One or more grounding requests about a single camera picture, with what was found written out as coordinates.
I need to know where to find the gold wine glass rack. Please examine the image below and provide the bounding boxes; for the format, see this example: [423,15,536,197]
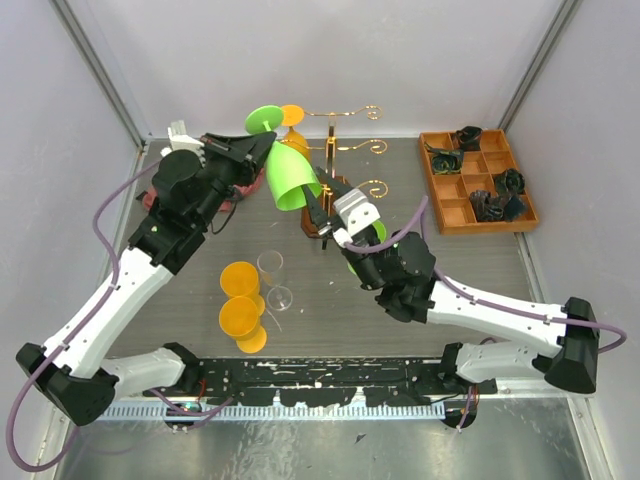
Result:
[298,103,389,250]

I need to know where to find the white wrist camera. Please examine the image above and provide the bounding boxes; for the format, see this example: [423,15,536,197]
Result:
[161,120,205,163]
[333,188,380,248]

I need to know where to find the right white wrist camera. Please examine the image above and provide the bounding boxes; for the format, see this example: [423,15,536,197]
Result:
[333,188,380,248]

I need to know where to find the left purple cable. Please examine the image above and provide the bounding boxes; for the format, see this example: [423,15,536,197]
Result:
[9,159,166,474]

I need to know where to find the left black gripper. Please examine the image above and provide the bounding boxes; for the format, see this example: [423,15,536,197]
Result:
[195,132,278,229]

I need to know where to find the wooden compartment tray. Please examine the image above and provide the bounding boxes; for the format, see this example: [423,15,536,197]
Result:
[418,129,539,235]

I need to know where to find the green goblet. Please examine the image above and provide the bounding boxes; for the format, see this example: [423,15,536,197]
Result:
[245,105,322,211]
[347,219,389,276]

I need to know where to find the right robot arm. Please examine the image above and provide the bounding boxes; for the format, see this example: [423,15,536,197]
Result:
[303,168,600,394]

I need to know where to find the green goblet front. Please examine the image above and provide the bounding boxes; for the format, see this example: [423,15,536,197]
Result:
[245,105,322,211]

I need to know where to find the green goblet rear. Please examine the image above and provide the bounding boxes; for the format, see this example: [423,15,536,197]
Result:
[347,219,389,276]

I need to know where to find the clear wine glass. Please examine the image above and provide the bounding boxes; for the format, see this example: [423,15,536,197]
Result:
[257,250,293,311]

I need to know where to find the red cloth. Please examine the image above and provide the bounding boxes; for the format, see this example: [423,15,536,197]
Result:
[136,169,265,212]

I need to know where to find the black rolled item in tray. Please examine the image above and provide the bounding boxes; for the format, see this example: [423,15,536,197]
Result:
[493,168,526,195]

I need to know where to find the orange goblet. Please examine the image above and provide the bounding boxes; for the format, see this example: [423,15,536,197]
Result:
[281,104,311,162]
[219,297,268,354]
[220,261,265,315]

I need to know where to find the purple cable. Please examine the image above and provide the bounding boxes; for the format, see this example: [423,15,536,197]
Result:
[339,195,629,354]
[9,159,166,474]

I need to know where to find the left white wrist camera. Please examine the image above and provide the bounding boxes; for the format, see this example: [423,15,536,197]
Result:
[161,120,205,163]

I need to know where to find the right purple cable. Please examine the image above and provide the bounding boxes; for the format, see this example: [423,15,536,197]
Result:
[339,195,629,354]

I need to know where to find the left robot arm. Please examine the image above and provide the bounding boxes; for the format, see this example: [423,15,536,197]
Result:
[16,132,276,426]

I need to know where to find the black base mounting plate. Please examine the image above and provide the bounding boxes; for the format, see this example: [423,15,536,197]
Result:
[142,355,499,407]

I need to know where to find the grey cable duct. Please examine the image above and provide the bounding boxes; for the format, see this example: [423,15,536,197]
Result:
[98,400,446,422]

